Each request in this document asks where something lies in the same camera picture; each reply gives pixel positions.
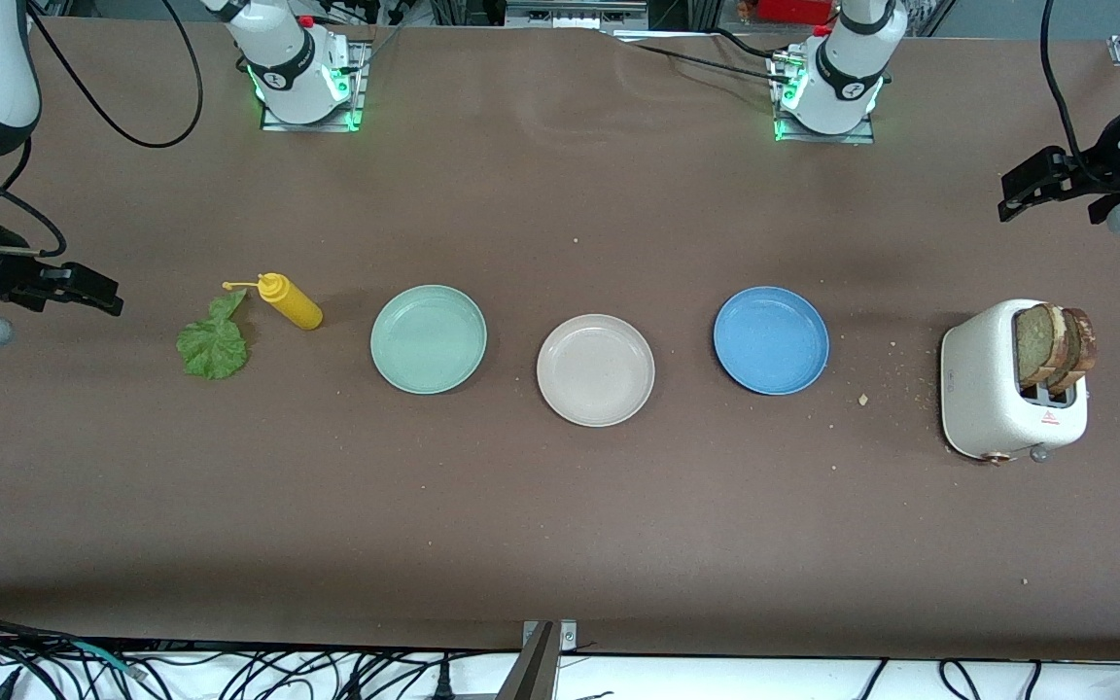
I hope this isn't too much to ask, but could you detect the teal floor cable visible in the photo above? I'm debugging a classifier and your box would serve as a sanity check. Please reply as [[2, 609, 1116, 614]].
[[69, 640, 148, 679]]

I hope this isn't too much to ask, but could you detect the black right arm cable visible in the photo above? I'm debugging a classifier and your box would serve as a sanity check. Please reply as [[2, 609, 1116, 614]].
[[0, 0, 203, 259]]

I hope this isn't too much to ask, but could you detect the beige plate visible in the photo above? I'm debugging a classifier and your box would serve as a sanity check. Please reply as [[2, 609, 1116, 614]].
[[536, 313, 656, 428]]

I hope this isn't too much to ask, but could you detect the black base cable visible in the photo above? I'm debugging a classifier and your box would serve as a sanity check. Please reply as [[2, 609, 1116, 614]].
[[630, 42, 783, 83], [711, 26, 783, 59]]

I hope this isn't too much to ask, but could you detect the mint green plate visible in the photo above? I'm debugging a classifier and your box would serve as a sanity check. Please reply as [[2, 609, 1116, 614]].
[[370, 284, 488, 396]]

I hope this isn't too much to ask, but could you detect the red box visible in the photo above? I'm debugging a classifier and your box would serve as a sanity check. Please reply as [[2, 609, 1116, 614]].
[[752, 0, 838, 25]]

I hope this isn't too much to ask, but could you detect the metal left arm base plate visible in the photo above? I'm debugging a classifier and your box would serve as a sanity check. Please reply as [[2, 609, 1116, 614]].
[[772, 49, 877, 145]]

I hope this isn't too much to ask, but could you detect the dark crust bread slice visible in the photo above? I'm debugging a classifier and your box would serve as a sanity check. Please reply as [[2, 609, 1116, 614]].
[[1046, 307, 1098, 395]]

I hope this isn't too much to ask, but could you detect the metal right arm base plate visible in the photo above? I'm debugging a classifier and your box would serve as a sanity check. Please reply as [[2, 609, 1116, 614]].
[[261, 39, 368, 132]]

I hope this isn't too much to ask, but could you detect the yellow mustard squeeze bottle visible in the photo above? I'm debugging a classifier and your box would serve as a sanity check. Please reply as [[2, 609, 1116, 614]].
[[222, 272, 324, 332]]

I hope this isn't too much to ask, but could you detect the light brown bread slice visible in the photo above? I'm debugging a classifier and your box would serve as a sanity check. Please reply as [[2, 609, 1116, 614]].
[[1014, 303, 1067, 388]]

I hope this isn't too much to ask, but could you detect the blue plate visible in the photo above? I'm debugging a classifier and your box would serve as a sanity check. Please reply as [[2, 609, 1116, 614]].
[[713, 286, 830, 396]]

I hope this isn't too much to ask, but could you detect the grey metal frame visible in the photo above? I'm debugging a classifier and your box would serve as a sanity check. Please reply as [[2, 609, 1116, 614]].
[[505, 0, 650, 30]]

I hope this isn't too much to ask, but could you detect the white toaster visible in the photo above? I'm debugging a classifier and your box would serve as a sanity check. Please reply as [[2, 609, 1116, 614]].
[[941, 298, 1089, 465]]

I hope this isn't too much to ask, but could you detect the aluminium profile post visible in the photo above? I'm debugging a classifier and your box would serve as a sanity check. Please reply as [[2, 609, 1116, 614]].
[[497, 619, 578, 700]]

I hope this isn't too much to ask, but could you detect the green lettuce leaf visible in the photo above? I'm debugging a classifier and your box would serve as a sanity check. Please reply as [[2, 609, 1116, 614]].
[[176, 288, 251, 380]]

